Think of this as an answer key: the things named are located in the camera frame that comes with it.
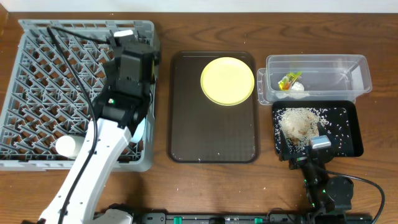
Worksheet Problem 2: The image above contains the leftover rice pile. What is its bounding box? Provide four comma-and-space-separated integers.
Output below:
280, 108, 320, 153

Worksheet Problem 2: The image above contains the white tissue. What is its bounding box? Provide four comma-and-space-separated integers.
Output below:
290, 82, 305, 91

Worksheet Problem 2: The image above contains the green orange snack wrapper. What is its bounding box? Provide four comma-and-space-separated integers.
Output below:
278, 72, 302, 91

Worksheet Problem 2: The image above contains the light blue bowl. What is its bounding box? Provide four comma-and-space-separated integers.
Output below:
131, 118, 146, 144

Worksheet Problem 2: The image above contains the yellow round plate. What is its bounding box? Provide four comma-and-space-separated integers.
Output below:
200, 57, 255, 106

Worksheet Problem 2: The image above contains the white cup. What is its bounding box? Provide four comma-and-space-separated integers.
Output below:
55, 135, 85, 159

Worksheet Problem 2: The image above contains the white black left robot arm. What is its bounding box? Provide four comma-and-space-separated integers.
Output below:
38, 44, 160, 223

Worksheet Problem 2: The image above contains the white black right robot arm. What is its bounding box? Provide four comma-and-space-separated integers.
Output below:
279, 124, 354, 223

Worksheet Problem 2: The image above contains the black rectangular waste tray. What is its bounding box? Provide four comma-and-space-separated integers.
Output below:
272, 101, 364, 157

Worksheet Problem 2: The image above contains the clear plastic waste bin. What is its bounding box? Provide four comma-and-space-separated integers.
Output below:
257, 54, 373, 105

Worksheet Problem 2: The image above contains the dark brown serving tray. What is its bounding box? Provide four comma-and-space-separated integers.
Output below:
167, 51, 260, 164

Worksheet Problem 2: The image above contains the grey plastic dish rack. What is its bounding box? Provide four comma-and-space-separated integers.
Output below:
1, 20, 160, 171

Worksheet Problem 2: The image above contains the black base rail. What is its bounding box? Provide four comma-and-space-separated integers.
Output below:
93, 203, 374, 224

